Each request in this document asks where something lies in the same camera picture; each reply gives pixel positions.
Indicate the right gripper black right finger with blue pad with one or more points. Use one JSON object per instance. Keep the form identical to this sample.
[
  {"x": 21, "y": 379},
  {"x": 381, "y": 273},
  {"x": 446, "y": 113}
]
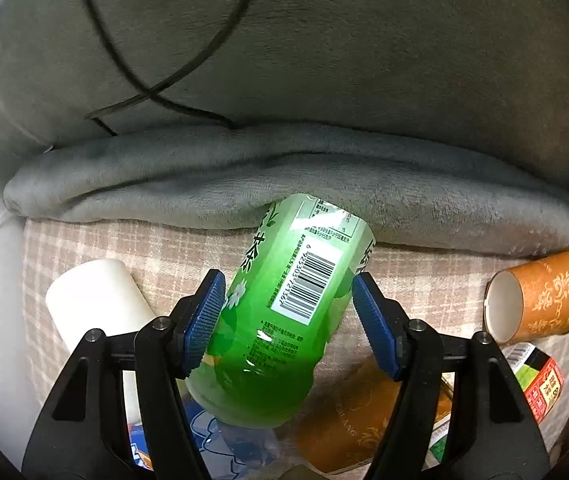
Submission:
[{"x": 492, "y": 431}]

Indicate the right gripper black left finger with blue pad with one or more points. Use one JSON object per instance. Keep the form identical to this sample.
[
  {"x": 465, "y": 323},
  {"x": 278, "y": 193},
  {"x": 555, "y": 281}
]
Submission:
[{"x": 81, "y": 431}]

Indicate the green tea bottle cup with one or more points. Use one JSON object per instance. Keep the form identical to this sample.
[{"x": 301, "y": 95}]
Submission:
[{"x": 287, "y": 300}]

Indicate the white paper cup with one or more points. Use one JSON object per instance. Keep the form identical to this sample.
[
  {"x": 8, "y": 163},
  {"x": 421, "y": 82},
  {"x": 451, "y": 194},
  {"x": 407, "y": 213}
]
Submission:
[{"x": 96, "y": 294}]

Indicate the blue orange bottle cup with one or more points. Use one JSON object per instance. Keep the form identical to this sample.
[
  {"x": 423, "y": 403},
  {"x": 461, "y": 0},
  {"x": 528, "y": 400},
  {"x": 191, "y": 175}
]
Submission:
[{"x": 229, "y": 452}]

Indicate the orange patterned paper cup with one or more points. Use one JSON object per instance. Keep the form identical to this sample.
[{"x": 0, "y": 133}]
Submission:
[{"x": 529, "y": 301}]

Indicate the grey rolled blanket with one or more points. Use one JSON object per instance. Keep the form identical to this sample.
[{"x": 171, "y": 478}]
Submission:
[{"x": 411, "y": 192}]

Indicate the grey sofa back cushion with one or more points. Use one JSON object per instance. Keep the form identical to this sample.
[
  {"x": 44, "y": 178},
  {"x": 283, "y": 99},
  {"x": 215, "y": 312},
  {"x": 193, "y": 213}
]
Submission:
[{"x": 488, "y": 75}]

